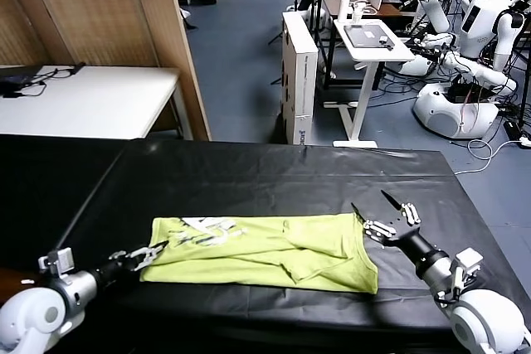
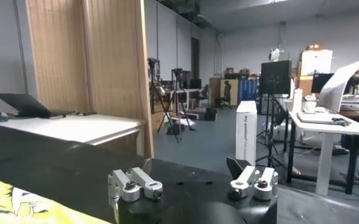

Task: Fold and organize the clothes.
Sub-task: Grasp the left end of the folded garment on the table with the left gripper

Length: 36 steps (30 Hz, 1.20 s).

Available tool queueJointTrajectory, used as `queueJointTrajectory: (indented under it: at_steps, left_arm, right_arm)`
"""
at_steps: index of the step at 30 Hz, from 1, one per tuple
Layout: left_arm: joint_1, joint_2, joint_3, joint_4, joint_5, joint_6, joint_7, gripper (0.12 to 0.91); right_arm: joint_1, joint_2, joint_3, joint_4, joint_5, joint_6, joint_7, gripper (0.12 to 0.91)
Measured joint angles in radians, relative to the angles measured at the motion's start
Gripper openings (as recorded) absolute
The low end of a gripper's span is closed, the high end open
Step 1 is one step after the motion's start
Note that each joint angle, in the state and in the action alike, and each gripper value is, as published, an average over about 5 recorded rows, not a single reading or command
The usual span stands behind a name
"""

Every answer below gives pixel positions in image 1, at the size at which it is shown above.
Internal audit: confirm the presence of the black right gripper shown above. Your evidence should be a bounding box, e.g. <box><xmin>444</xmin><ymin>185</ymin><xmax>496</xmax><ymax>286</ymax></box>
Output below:
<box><xmin>350</xmin><ymin>189</ymin><xmax>439</xmax><ymax>266</ymax></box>

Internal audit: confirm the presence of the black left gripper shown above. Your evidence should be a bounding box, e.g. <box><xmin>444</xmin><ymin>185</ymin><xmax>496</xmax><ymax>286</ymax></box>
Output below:
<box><xmin>91</xmin><ymin>239</ymin><xmax>170</xmax><ymax>287</ymax></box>

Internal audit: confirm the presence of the yellow-green t-shirt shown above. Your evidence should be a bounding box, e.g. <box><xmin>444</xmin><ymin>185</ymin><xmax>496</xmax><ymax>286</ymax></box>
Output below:
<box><xmin>139</xmin><ymin>211</ymin><xmax>379</xmax><ymax>295</ymax></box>

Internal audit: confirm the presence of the black side table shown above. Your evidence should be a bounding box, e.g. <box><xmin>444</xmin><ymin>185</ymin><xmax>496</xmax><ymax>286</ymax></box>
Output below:
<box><xmin>0</xmin><ymin>133</ymin><xmax>128</xmax><ymax>274</ymax></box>

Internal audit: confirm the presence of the white robot mobile base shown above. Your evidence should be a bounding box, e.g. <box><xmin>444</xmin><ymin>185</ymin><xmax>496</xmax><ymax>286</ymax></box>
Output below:
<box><xmin>412</xmin><ymin>81</ymin><xmax>499</xmax><ymax>140</ymax></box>

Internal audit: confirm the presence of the black power strip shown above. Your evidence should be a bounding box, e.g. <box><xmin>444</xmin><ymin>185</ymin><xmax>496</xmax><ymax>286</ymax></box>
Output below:
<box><xmin>501</xmin><ymin>119</ymin><xmax>524</xmax><ymax>140</ymax></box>

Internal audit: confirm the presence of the black plastic table cover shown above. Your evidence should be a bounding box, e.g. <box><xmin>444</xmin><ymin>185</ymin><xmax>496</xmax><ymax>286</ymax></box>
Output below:
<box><xmin>37</xmin><ymin>138</ymin><xmax>531</xmax><ymax>354</ymax></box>

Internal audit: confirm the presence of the white folding table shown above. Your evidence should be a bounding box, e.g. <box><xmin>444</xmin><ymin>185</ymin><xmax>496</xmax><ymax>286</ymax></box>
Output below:
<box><xmin>0</xmin><ymin>64</ymin><xmax>195</xmax><ymax>142</ymax></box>

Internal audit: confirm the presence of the white height-adjustable desk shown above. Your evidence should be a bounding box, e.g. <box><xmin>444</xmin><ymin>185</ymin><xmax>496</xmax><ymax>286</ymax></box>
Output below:
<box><xmin>322</xmin><ymin>17</ymin><xmax>417</xmax><ymax>149</ymax></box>

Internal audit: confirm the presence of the tall white cardboard box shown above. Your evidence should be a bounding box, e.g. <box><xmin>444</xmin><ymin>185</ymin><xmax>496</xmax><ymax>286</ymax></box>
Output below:
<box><xmin>280</xmin><ymin>10</ymin><xmax>320</xmax><ymax>148</ymax></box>

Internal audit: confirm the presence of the grey closed laptop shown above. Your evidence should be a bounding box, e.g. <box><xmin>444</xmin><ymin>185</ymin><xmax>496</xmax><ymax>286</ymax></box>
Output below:
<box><xmin>343</xmin><ymin>23</ymin><xmax>395</xmax><ymax>49</ymax></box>

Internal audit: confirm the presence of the small white container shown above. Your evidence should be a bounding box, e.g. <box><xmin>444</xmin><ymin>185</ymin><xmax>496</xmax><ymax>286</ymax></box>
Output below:
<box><xmin>350</xmin><ymin>0</ymin><xmax>367</xmax><ymax>24</ymax></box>

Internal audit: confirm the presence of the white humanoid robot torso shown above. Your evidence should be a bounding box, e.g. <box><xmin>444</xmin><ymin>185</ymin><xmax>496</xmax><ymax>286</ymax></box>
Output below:
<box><xmin>455</xmin><ymin>0</ymin><xmax>531</xmax><ymax>74</ymax></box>

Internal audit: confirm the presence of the brown wooden desk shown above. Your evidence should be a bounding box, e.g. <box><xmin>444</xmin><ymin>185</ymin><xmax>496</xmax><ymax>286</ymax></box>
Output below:
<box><xmin>319</xmin><ymin>0</ymin><xmax>422</xmax><ymax>90</ymax></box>

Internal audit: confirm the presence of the dark flat laptop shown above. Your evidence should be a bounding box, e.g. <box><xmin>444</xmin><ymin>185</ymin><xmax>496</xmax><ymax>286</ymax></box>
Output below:
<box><xmin>0</xmin><ymin>65</ymin><xmax>41</xmax><ymax>89</ymax></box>

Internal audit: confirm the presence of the white water bottle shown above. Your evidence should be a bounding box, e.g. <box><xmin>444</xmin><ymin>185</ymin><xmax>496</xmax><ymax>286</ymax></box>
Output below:
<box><xmin>336</xmin><ymin>0</ymin><xmax>352</xmax><ymax>24</ymax></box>

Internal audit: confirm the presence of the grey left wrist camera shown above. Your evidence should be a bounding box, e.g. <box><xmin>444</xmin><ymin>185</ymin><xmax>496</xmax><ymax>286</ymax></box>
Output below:
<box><xmin>37</xmin><ymin>247</ymin><xmax>76</xmax><ymax>277</ymax></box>

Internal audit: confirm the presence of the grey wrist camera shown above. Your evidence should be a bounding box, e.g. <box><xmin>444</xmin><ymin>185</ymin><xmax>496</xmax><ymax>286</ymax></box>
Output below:
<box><xmin>450</xmin><ymin>247</ymin><xmax>485</xmax><ymax>291</ymax></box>
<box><xmin>37</xmin><ymin>247</ymin><xmax>76</xmax><ymax>277</ymax></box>

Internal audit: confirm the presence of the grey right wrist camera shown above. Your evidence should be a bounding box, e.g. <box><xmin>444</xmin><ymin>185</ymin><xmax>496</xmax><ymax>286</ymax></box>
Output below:
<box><xmin>450</xmin><ymin>247</ymin><xmax>485</xmax><ymax>291</ymax></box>

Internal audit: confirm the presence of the white floor cable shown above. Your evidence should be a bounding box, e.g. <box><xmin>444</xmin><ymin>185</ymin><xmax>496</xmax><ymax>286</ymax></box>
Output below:
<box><xmin>453</xmin><ymin>134</ymin><xmax>531</xmax><ymax>176</ymax></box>

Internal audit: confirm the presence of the black cable with adapter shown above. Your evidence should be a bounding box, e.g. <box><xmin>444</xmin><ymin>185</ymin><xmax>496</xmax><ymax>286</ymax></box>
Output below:
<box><xmin>0</xmin><ymin>61</ymin><xmax>87</xmax><ymax>101</ymax></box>

